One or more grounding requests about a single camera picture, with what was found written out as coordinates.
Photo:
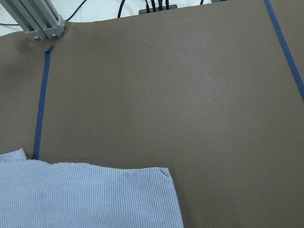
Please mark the light blue striped shirt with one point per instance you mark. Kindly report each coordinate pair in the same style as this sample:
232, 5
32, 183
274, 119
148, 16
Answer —
37, 194

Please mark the aluminium frame post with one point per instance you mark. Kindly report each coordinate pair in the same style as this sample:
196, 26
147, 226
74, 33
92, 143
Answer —
38, 18

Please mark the black usb hub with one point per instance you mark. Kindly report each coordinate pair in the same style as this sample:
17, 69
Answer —
156, 9

